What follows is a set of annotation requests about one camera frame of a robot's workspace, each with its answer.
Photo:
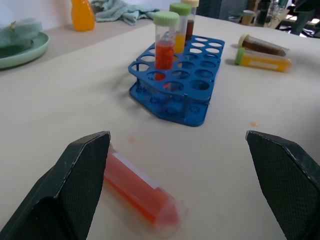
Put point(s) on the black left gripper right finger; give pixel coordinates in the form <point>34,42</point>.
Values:
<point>292,185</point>

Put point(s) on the orange drink bottle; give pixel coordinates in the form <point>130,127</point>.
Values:
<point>82,17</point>

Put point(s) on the red tube green cap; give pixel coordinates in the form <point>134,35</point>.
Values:
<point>165,55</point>
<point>140,190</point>

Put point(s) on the yellow tube green cap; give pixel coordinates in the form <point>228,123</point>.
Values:
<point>252,61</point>
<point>180,42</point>

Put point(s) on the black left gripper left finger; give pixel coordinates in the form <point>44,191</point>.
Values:
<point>62,190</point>

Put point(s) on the pale green plate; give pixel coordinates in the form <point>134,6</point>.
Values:
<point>25,56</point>

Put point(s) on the blue test tube rack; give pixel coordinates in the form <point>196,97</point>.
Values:
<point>197,112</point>

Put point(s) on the teal crumpled cloth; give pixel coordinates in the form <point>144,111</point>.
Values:
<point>120,11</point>

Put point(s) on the brown paper cup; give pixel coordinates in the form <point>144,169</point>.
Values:
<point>248,18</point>

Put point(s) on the brown tube cream cap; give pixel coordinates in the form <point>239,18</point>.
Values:
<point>190,28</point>
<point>262,46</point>

